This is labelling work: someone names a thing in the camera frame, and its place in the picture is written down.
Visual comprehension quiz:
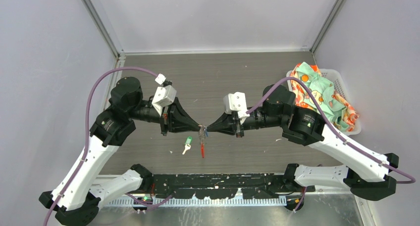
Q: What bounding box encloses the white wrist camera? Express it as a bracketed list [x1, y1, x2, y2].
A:
[152, 85, 177, 115]
[223, 92, 250, 124]

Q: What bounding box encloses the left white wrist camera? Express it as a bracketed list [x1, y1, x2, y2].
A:
[152, 85, 177, 115]

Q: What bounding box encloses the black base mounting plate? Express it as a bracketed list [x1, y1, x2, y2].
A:
[131, 173, 303, 199]

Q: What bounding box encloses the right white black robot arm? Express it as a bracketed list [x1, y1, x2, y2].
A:
[207, 85, 399, 201]

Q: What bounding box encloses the aluminium frame rail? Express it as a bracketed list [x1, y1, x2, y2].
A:
[69, 171, 369, 207]

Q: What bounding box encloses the colourful patterned cloth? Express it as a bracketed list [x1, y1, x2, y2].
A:
[286, 62, 361, 135]

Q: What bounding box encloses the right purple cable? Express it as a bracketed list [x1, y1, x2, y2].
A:
[246, 76, 417, 213]

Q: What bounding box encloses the white plastic basket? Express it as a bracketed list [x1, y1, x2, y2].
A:
[286, 68, 362, 137]

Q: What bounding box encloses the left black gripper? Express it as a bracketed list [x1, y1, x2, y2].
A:
[128, 96, 201, 136]

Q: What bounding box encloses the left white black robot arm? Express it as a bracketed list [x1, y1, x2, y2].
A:
[39, 77, 200, 226]

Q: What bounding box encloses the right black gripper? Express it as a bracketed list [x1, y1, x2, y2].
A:
[207, 106, 285, 137]

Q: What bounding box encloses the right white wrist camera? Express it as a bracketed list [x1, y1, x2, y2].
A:
[223, 92, 250, 124]

